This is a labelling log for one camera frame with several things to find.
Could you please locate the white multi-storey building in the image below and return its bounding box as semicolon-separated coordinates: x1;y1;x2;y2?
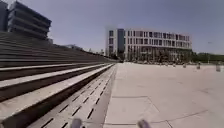
105;27;193;63

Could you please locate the slotted drain strip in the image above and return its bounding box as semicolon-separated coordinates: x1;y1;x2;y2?
27;64;118;128

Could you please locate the robot's own part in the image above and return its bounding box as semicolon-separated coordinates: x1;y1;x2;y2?
70;118;83;128
137;119;152;128

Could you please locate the wide concrete staircase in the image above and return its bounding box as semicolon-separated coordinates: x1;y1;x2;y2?
0;30;118;128

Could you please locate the row of bollards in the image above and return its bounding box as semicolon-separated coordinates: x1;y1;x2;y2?
163;61;222;73

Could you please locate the row of trees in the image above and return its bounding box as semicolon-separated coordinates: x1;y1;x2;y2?
190;51;224;64

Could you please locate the dark glass building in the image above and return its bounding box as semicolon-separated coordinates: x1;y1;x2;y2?
0;0;53;42

